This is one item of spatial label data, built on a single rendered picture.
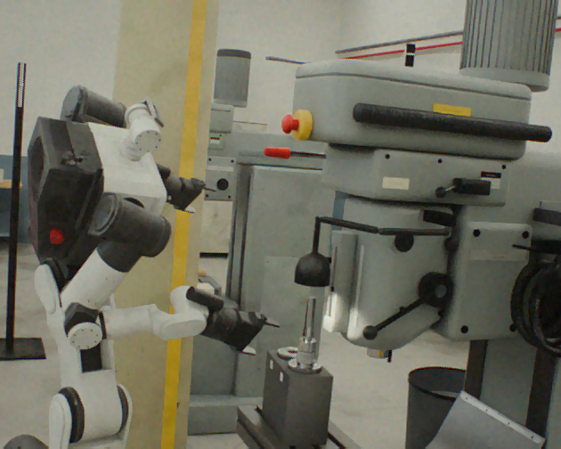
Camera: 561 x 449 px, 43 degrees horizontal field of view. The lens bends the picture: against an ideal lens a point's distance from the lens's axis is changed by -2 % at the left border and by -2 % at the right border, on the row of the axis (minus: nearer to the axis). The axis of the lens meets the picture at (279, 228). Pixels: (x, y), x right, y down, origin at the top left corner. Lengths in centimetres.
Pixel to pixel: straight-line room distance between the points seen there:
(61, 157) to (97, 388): 61
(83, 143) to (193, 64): 150
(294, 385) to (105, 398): 48
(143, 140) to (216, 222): 835
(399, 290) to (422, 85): 41
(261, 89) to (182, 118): 791
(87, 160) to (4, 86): 869
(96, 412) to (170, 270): 141
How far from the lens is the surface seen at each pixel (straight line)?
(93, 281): 162
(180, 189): 220
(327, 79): 138
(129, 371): 328
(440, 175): 146
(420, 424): 358
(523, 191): 161
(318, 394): 187
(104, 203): 156
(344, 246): 148
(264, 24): 1111
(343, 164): 149
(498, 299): 160
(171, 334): 174
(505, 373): 185
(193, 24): 317
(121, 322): 173
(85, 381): 188
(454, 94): 146
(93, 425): 189
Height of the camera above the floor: 173
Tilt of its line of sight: 7 degrees down
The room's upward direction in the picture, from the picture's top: 5 degrees clockwise
